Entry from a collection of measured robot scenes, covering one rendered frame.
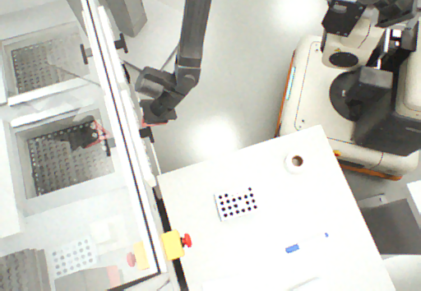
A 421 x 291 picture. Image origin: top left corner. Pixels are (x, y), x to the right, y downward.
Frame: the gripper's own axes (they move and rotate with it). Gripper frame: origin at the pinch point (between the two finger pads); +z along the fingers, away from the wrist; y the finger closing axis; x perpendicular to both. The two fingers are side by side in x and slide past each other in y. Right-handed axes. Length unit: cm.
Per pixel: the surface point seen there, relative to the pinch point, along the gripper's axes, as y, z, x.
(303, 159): -41, -17, 24
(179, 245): 1.1, -0.2, 36.6
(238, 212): -22.6, -0.3, 32.5
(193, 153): -64, 65, -12
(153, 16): -64, 59, -101
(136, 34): -53, 66, -91
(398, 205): -81, -18, 47
